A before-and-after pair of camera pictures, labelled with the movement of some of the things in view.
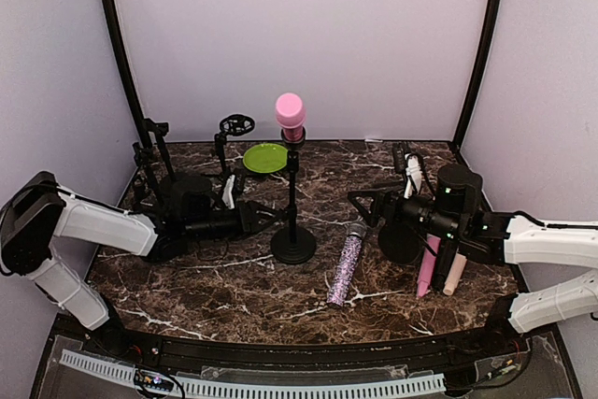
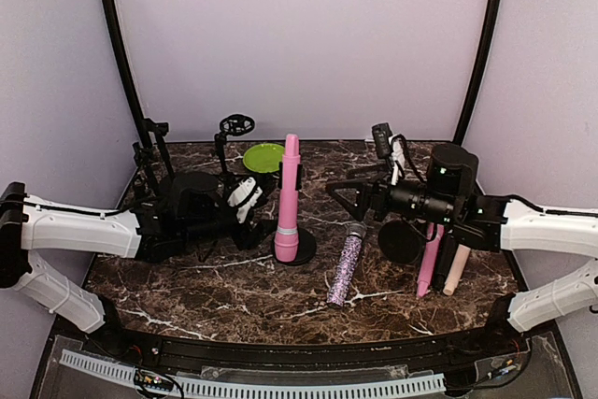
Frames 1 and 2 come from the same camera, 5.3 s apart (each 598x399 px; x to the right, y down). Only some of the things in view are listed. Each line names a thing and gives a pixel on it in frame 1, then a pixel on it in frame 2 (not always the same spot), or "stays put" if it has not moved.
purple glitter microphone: x=348 y=264 stays put
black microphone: x=447 y=252 stays put
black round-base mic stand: x=160 y=129 stays put
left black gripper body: x=243 y=228 -> x=249 y=237
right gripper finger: x=367 y=193 -> x=348 y=184
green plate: x=265 y=157 stays put
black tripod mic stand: x=234 y=124 stays put
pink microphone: x=427 y=269 stays put
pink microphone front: x=290 y=110 -> x=287 y=235
